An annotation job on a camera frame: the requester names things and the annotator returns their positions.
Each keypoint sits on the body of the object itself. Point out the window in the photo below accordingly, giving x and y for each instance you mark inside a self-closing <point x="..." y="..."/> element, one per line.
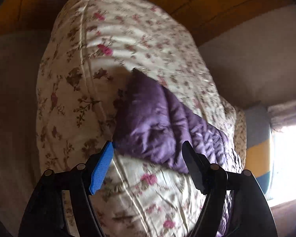
<point x="291" y="165"/>

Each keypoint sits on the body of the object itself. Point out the grey yellow blue headboard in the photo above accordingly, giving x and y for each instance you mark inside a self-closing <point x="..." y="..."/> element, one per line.
<point x="259" y="153"/>

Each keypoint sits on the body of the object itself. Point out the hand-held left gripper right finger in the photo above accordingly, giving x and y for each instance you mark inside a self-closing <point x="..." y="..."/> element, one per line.
<point x="194" y="164"/>

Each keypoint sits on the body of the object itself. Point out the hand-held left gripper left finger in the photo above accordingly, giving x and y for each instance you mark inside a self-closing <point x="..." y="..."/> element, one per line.
<point x="101" y="170"/>

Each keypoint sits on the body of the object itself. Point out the wooden wardrobe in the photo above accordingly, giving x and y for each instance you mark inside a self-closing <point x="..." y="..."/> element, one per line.
<point x="212" y="5"/>

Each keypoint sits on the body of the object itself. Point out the purple puffer jacket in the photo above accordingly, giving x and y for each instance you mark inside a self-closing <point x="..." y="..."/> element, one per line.
<point x="150" y="118"/>

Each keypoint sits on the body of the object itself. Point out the pale floral curtain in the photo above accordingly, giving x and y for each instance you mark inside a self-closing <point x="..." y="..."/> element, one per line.
<point x="286" y="116"/>

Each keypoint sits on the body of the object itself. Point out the floral pillow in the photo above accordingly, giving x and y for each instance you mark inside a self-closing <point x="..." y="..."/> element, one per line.
<point x="240" y="133"/>

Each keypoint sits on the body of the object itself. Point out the floral quilt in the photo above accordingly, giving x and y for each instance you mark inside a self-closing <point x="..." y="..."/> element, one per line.
<point x="88" y="54"/>

